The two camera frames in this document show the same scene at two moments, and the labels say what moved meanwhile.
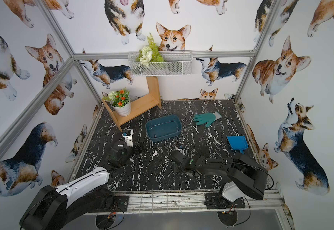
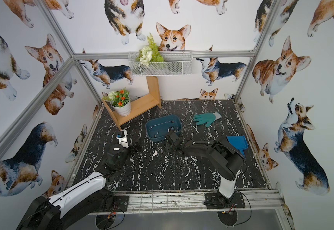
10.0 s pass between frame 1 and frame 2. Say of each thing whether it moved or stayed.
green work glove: stayed
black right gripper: moved
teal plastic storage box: stayed
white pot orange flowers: stayed
